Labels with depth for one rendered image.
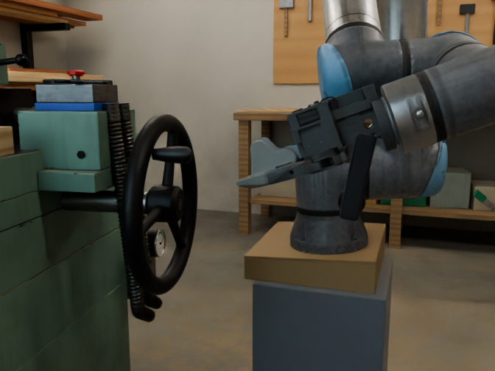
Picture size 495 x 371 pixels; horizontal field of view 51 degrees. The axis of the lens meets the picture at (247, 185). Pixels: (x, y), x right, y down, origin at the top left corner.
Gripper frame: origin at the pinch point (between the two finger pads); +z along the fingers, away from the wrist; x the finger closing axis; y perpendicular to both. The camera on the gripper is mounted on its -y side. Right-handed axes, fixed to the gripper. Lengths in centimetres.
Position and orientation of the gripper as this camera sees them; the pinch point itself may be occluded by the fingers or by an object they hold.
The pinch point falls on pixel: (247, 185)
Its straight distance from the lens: 69.7
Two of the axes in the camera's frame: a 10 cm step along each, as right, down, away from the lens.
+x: -1.9, 1.8, -9.6
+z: -9.2, 3.1, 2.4
